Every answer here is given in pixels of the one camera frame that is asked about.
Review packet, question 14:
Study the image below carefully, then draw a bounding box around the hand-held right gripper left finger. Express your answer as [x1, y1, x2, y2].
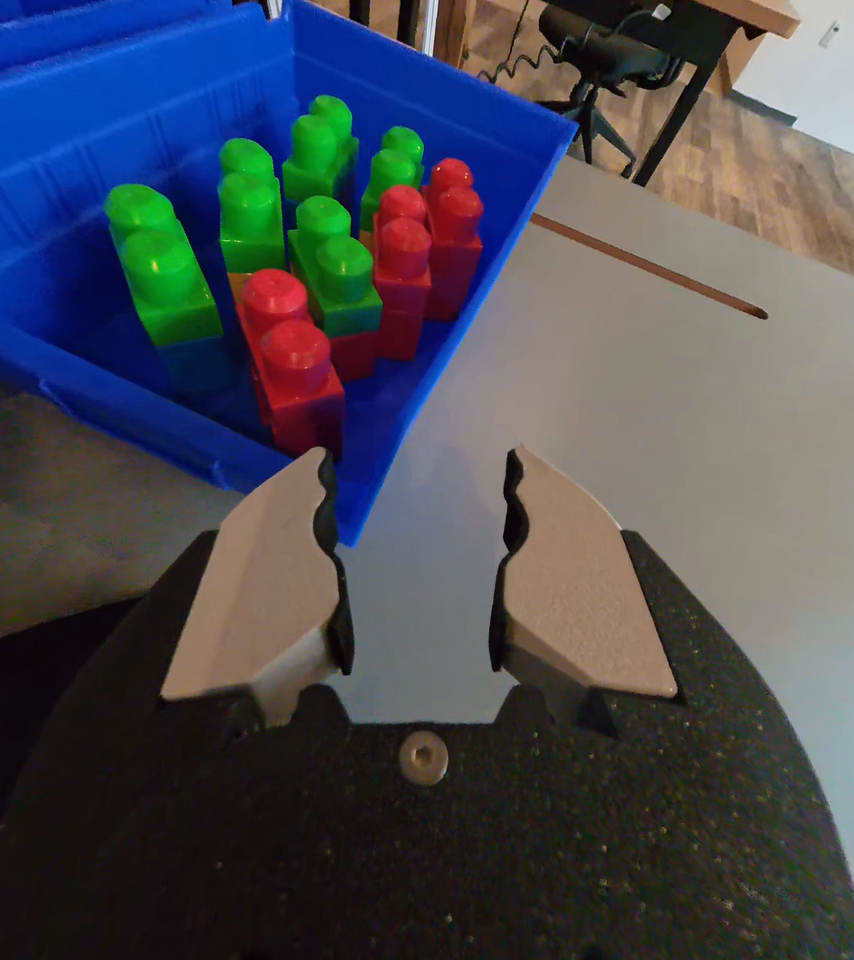
[162, 447, 356, 703]

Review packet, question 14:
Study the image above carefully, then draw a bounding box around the red two-stud mega block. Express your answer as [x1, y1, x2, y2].
[234, 269, 350, 457]
[370, 183, 437, 363]

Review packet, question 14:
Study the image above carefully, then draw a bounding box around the blue bin with white label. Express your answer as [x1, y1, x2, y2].
[0, 0, 579, 550]

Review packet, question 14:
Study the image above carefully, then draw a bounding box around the black office chair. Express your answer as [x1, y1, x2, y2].
[537, 0, 693, 166]

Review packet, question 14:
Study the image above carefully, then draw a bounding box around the wooden background desk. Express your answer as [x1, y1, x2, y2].
[625, 0, 804, 192]

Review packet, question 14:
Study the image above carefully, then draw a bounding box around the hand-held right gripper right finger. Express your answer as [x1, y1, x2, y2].
[490, 446, 681, 702]

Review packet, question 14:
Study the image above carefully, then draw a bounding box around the black honeycomb rubber pad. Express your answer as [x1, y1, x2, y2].
[0, 597, 155, 919]

